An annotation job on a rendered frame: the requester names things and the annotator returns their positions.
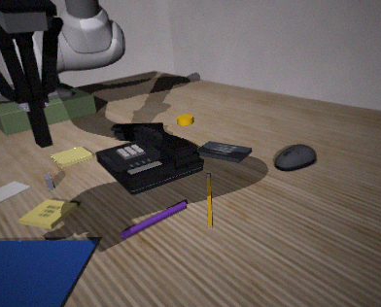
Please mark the yellow pencil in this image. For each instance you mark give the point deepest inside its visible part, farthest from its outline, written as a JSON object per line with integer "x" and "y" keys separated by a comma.
{"x": 209, "y": 202}

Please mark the black computer mouse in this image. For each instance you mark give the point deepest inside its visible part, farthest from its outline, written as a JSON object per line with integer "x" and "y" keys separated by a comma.
{"x": 295, "y": 157}

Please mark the black telephone handset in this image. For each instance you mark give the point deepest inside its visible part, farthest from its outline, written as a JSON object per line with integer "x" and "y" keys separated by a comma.
{"x": 173, "y": 146}

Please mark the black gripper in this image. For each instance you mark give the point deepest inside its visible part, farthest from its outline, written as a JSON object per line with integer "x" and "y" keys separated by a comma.
{"x": 30, "y": 94}

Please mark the purple cylinder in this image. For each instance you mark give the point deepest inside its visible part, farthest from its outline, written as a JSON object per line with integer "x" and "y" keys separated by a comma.
{"x": 132, "y": 230}

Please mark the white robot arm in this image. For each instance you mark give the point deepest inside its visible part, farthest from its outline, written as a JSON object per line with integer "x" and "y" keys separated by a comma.
{"x": 87, "y": 41}

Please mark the blue notebook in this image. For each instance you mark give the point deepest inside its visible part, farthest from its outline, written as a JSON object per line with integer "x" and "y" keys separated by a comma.
{"x": 41, "y": 273}

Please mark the black desk phone body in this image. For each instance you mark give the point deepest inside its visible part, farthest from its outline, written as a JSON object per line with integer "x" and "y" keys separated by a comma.
{"x": 139, "y": 166}

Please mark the dark grey pocket calculator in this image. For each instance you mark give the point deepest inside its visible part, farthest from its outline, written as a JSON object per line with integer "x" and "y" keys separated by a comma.
{"x": 224, "y": 151}

